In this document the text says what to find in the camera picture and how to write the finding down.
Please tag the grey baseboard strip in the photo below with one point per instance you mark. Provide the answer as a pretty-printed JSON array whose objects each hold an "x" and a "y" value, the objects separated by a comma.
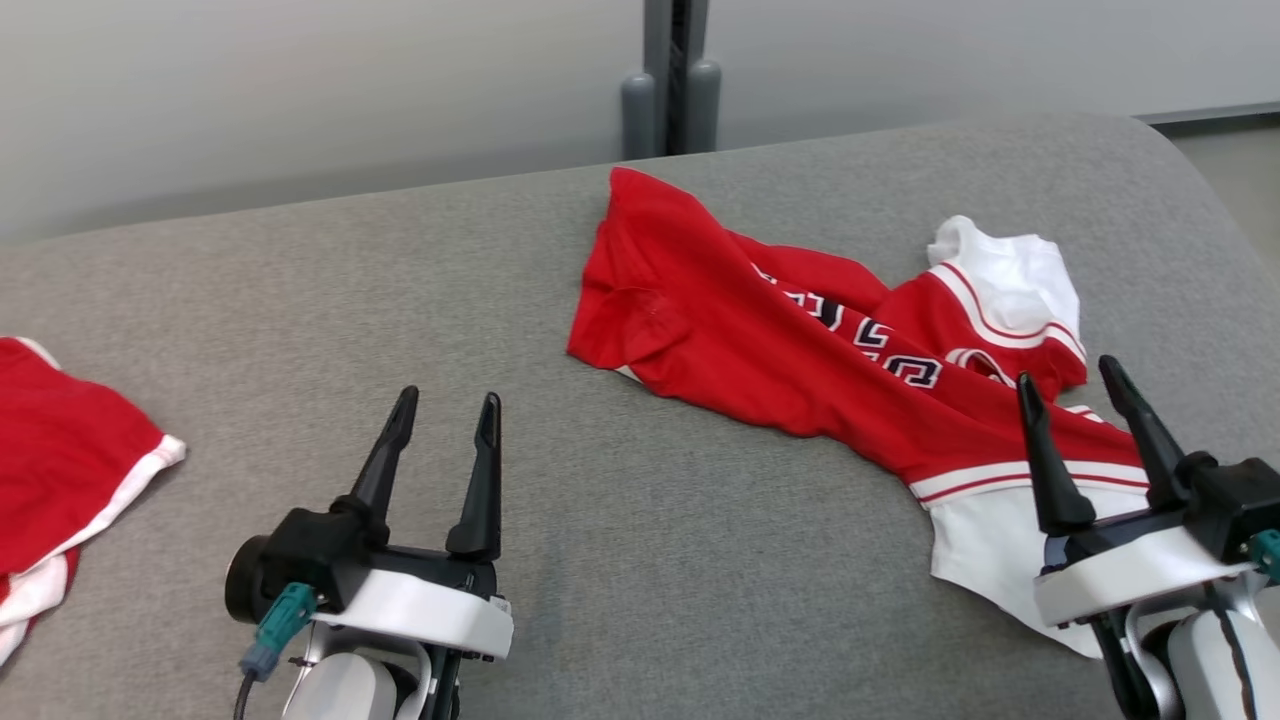
[{"x": 1210, "y": 112}]

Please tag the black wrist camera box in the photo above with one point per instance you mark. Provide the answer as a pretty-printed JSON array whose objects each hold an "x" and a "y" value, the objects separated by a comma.
[
  {"x": 1240, "y": 500},
  {"x": 305, "y": 555}
]

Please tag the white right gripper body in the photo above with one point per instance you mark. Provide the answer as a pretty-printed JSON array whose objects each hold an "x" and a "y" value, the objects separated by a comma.
[{"x": 1130, "y": 575}]

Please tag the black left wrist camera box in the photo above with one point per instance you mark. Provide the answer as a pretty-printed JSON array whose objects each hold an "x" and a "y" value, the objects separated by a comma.
[{"x": 305, "y": 555}]

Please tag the grey metal frame post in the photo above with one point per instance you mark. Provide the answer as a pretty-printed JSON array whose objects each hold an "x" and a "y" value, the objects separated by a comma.
[{"x": 668, "y": 70}]

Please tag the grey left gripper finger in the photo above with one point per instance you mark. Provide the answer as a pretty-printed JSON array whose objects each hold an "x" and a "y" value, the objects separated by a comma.
[
  {"x": 385, "y": 465},
  {"x": 484, "y": 490}
]

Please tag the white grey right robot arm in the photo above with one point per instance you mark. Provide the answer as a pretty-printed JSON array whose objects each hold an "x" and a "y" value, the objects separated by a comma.
[{"x": 1195, "y": 670}]

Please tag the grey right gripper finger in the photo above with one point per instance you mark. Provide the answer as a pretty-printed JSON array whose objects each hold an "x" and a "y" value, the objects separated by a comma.
[
  {"x": 1055, "y": 480},
  {"x": 1150, "y": 440}
]

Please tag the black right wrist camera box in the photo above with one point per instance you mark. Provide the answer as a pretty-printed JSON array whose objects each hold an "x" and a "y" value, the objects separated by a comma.
[{"x": 1240, "y": 500}]

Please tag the red shorts white trim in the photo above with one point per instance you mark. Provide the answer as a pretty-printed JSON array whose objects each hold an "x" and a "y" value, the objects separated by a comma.
[{"x": 60, "y": 450}]

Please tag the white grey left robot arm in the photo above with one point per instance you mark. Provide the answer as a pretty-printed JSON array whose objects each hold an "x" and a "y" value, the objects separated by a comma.
[{"x": 345, "y": 692}]

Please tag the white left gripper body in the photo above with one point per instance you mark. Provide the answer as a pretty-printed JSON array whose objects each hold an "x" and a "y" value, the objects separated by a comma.
[{"x": 420, "y": 610}]

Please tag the red basketball jersey white sleeves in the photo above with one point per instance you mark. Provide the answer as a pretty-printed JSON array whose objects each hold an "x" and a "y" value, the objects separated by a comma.
[{"x": 720, "y": 330}]

